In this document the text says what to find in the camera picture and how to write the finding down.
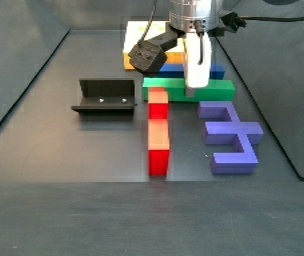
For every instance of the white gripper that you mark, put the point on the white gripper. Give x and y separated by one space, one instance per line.
198 57

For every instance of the green rectangular block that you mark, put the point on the green rectangular block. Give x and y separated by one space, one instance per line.
219 90

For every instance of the yellow slotted board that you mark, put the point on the yellow slotted board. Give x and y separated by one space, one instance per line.
133 32

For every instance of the blue rectangular block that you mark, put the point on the blue rectangular block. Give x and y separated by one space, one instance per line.
175 71

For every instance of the purple branched block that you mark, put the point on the purple branched block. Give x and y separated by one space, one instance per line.
224 129

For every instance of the red stepped block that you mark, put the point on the red stepped block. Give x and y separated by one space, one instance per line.
159 145

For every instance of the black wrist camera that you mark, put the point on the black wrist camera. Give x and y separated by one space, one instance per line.
148 54

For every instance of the black angle bracket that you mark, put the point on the black angle bracket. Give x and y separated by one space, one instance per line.
105 95

